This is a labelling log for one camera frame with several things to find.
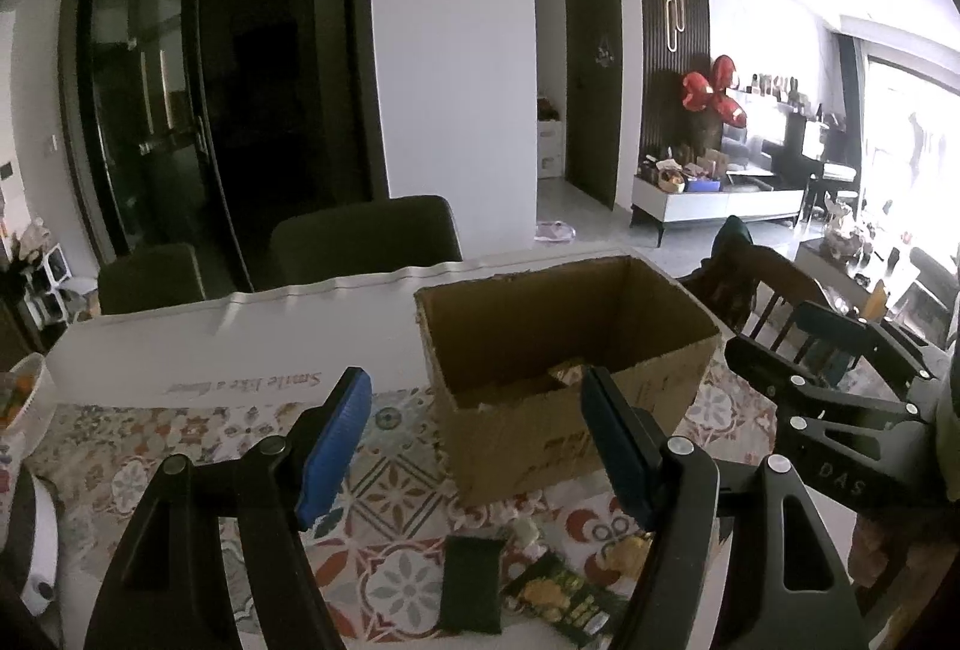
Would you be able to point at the dark slatted wall panel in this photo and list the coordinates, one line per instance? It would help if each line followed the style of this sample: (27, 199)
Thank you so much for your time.
(664, 95)

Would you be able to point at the yellow candy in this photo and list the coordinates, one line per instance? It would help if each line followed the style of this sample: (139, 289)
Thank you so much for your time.
(626, 556)

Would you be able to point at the small white wrapped candy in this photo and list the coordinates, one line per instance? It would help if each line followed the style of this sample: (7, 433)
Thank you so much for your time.
(523, 530)

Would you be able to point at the white appliance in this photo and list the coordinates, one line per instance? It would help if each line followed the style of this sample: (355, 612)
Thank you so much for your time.
(34, 545)

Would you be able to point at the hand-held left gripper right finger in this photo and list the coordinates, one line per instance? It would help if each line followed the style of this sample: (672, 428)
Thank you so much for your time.
(622, 455)

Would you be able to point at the dark room door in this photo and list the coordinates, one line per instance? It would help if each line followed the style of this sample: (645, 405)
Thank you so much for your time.
(592, 87)

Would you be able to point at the red bow decoration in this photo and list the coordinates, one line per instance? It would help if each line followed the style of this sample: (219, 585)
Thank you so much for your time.
(709, 87)

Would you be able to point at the wooden chair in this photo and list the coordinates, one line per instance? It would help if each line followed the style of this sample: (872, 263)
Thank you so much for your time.
(772, 290)

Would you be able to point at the white TV cabinet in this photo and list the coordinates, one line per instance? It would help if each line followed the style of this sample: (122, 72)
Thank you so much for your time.
(712, 204)

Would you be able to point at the pair of slippers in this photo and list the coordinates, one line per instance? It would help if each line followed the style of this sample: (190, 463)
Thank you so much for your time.
(555, 232)

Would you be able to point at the dark dining chair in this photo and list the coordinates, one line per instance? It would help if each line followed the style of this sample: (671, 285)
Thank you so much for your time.
(150, 279)
(367, 237)

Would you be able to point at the white bowl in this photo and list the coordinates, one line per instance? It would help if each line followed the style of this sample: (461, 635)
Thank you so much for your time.
(22, 395)

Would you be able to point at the gold wall ornament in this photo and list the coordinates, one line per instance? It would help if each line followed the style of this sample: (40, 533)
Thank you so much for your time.
(675, 16)

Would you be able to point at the dark yellow-printed snack packet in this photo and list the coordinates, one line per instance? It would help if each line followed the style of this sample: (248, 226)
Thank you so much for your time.
(562, 601)

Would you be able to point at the brown cardboard box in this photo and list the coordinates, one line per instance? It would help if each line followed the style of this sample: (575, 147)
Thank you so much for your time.
(525, 425)

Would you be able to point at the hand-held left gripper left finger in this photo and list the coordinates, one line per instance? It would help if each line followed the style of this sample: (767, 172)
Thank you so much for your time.
(334, 447)

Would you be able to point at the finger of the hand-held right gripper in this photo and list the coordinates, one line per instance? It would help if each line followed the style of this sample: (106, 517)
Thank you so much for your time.
(832, 342)
(847, 447)

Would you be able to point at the white shelf rack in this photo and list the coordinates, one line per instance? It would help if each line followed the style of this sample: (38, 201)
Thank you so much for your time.
(49, 290)

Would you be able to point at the small white cabinet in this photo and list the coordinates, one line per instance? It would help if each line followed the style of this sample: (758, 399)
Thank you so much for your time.
(549, 151)

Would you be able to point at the dark sliding glass door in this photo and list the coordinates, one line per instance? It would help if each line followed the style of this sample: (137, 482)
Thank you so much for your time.
(225, 95)

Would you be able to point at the dark green cloth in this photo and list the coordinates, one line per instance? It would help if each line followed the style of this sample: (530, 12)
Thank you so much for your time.
(733, 241)

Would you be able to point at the dark curtain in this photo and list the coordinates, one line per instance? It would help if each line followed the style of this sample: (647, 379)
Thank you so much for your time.
(849, 95)

